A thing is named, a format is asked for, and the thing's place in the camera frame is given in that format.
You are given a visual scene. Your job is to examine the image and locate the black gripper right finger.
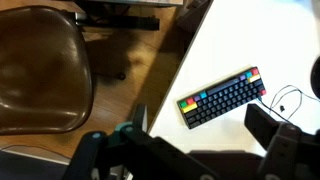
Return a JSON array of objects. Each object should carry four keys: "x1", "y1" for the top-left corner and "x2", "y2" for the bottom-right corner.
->
[{"x1": 244, "y1": 103, "x2": 320, "y2": 180}]

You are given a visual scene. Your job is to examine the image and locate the black chair base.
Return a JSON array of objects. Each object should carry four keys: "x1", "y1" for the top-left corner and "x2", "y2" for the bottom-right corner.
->
[{"x1": 73, "y1": 10, "x2": 161, "y2": 81}]

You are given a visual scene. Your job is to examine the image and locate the thin black keyboard cable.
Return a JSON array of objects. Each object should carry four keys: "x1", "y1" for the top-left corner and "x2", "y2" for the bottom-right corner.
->
[{"x1": 258, "y1": 84, "x2": 320, "y2": 125}]

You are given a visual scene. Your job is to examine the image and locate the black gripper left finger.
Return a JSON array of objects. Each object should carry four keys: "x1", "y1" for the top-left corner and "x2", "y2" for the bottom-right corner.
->
[{"x1": 61, "y1": 121, "x2": 219, "y2": 180}]

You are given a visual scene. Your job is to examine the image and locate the dark floor mat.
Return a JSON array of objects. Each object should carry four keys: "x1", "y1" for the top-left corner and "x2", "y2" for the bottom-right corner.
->
[{"x1": 0, "y1": 149, "x2": 72, "y2": 180}]

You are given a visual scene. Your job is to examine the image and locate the blue patterned object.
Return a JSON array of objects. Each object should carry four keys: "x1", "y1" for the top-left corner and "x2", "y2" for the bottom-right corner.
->
[{"x1": 176, "y1": 66, "x2": 267, "y2": 130}]

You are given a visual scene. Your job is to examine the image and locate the grey desk leg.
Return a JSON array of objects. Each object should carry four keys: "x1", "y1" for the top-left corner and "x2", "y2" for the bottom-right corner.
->
[{"x1": 130, "y1": 103, "x2": 148, "y2": 133}]

